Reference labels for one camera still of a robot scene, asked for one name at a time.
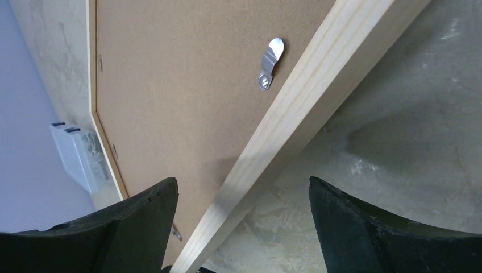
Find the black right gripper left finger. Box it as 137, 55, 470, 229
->
1, 177, 178, 272

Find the clear plastic screw box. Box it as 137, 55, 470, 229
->
49, 122, 111, 194

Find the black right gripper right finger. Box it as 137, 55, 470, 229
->
309, 176, 481, 272

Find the wooden picture frame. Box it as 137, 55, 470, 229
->
87, 1, 427, 272

